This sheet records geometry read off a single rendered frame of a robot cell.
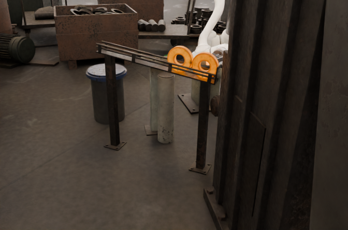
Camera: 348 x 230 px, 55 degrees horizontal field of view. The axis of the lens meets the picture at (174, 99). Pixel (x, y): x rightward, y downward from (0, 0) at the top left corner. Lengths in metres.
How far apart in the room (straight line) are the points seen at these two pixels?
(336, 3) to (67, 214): 1.63
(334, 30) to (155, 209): 1.39
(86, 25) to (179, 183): 2.39
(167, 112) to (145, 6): 3.43
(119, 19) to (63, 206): 2.49
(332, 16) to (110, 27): 3.29
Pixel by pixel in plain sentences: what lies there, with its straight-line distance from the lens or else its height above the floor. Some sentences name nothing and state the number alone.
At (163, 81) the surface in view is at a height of 0.49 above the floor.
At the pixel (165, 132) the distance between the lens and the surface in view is 2.43.
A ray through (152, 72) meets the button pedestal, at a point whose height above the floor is 0.49.
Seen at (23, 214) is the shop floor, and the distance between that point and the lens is 2.06.
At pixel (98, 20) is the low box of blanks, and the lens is 3.95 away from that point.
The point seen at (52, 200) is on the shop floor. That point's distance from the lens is 2.09.
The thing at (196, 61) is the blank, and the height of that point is 0.73.
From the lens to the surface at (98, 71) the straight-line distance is 2.67.
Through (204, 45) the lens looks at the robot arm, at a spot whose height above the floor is 0.71.
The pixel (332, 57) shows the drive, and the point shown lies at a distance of 0.89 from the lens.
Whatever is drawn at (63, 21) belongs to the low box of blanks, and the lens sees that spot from 3.93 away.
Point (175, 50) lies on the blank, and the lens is 1.95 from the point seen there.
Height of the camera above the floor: 1.32
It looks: 25 degrees down
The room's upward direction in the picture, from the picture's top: 1 degrees clockwise
